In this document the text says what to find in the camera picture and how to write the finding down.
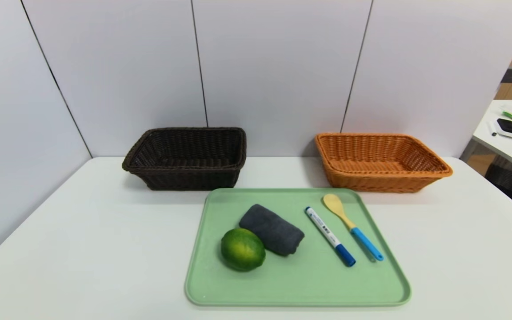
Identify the grey towel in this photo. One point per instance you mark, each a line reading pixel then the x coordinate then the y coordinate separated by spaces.
pixel 271 229

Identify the green lime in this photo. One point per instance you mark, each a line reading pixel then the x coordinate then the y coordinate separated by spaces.
pixel 242 250

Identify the white marker with blue cap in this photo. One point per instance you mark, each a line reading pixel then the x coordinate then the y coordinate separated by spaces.
pixel 327 233

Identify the dark brown wicker basket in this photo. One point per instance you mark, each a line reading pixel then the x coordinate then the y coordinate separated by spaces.
pixel 185 178

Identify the orange wicker basket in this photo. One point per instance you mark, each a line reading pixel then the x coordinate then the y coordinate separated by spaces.
pixel 371 182

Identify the light green plastic tray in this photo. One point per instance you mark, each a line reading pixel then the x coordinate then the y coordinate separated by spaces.
pixel 300 280

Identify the white side table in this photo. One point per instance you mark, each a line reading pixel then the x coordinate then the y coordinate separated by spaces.
pixel 505 149

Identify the black device with white rim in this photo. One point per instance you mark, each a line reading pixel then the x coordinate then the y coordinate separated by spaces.
pixel 508 126

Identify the dark grey panel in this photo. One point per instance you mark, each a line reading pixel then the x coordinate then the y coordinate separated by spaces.
pixel 510 75

